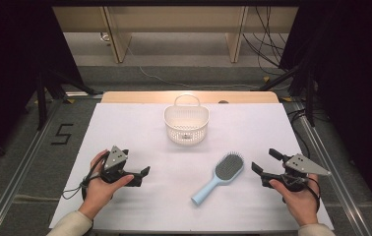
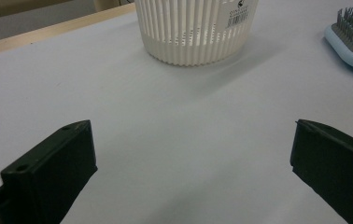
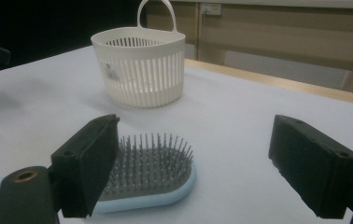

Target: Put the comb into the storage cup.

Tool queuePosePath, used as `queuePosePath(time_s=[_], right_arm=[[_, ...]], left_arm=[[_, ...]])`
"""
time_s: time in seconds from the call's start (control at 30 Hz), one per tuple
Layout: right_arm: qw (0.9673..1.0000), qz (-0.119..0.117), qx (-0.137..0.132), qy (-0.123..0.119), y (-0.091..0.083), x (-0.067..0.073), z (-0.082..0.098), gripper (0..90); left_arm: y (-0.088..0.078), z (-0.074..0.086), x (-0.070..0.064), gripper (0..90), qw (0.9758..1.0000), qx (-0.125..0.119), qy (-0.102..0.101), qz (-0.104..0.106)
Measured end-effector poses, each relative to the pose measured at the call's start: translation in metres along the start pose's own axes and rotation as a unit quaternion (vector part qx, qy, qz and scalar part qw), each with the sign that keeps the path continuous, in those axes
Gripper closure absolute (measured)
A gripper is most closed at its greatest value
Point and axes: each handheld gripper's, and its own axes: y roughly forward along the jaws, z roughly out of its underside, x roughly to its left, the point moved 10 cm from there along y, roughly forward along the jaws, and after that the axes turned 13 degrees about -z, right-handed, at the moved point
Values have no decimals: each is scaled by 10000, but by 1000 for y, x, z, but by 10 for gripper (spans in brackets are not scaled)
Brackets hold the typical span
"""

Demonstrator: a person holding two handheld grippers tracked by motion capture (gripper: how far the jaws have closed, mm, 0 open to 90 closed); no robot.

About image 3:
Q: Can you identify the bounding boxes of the white wall socket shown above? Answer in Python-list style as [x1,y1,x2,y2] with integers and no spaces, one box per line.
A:
[200,3,222,16]

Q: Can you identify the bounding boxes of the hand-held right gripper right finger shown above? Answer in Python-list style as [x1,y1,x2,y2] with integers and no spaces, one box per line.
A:
[268,114,353,219]

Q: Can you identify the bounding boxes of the light blue hairbrush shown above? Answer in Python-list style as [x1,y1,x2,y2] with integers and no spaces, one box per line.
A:
[0,133,197,215]

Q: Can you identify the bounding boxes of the white table mat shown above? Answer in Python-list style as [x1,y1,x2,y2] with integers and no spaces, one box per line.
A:
[0,46,353,224]

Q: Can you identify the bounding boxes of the black curtain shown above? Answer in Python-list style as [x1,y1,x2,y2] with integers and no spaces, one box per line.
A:
[0,0,148,75]

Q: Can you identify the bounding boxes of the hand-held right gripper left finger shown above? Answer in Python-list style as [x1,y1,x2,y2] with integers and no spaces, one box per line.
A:
[50,114,120,218]

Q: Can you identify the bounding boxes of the beige wooden desk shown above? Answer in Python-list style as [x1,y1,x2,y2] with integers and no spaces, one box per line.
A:
[146,0,353,94]

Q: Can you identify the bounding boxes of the white slotted plastic basket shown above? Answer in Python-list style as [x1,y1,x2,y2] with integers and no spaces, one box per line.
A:
[90,0,187,109]

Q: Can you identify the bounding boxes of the light wooden table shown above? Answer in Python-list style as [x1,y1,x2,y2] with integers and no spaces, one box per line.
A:
[183,58,353,108]

